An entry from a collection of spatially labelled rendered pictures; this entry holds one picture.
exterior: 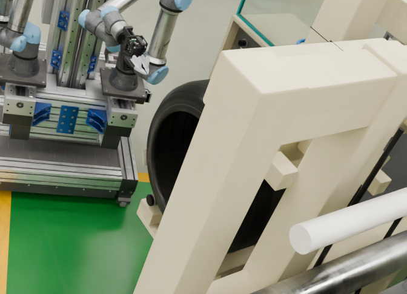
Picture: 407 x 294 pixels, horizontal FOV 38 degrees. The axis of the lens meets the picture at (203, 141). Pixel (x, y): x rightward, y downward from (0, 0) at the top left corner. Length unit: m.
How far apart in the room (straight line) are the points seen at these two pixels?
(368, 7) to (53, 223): 2.04
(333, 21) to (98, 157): 1.84
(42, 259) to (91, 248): 0.26
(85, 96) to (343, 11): 1.59
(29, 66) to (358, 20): 1.63
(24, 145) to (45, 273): 0.72
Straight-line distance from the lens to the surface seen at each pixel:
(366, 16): 1.94
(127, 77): 3.01
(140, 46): 2.33
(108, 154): 3.42
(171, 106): 1.96
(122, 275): 3.13
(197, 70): 4.84
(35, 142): 3.40
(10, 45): 2.77
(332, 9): 1.94
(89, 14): 2.61
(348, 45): 1.65
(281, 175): 1.24
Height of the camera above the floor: 2.41
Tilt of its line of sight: 36 degrees down
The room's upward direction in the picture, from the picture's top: 22 degrees clockwise
